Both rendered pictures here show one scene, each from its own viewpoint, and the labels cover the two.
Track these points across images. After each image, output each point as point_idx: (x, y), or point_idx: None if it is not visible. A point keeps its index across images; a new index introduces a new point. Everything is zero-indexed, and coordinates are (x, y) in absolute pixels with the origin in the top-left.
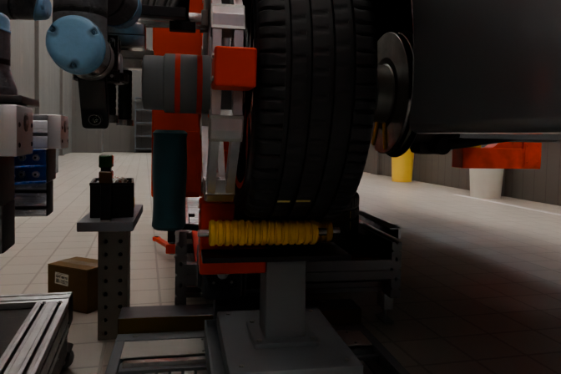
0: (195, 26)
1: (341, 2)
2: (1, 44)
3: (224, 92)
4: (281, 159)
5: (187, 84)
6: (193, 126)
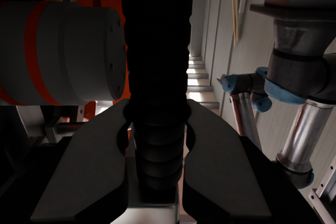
0: (24, 165)
1: None
2: (281, 71)
3: None
4: None
5: (12, 67)
6: None
